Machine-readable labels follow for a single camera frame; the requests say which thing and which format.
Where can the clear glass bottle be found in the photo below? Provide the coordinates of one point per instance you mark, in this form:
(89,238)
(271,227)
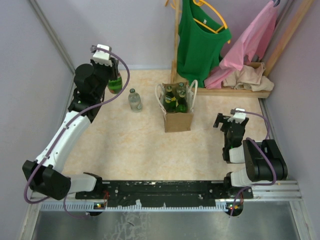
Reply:
(134,100)

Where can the green tank top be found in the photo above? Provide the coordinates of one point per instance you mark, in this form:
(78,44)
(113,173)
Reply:
(200,43)

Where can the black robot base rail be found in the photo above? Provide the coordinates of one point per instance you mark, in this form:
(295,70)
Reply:
(155,194)

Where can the pink shirt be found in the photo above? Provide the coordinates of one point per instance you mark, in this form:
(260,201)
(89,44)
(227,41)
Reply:
(252,42)

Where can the wooden clothes rack frame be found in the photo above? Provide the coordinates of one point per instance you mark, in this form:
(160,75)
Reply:
(271,61)

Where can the brown canvas bag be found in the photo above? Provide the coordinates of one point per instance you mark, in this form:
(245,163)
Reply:
(176,121)

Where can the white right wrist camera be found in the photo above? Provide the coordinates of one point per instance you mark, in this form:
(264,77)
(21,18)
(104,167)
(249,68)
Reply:
(238,115)

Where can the orange hanger hook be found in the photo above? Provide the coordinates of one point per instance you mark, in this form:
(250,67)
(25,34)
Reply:
(171,3)

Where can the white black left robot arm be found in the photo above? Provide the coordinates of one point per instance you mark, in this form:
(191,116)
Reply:
(44,174)

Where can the beige crumpled cloth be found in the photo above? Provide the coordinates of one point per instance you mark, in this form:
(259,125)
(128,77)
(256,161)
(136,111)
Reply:
(250,77)

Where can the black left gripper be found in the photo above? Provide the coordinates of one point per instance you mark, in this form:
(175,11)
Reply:
(113,69)

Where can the aluminium frame rail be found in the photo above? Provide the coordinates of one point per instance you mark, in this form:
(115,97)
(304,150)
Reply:
(281,191)

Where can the yellow clothes hanger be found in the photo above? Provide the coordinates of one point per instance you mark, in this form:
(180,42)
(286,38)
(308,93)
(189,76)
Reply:
(212,17)

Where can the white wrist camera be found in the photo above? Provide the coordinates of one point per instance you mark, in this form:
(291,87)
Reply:
(101,57)
(238,115)

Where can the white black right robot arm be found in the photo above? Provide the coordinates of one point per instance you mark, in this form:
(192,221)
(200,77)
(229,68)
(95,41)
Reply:
(263,161)

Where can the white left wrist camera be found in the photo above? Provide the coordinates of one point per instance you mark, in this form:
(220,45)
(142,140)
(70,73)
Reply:
(101,57)

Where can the green bottle yellow label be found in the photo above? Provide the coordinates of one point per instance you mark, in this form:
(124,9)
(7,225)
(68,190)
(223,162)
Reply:
(115,86)

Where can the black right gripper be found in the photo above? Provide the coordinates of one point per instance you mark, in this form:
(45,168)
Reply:
(220,118)

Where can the clear bottle in bag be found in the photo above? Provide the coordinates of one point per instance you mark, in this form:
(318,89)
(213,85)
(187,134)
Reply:
(181,88)

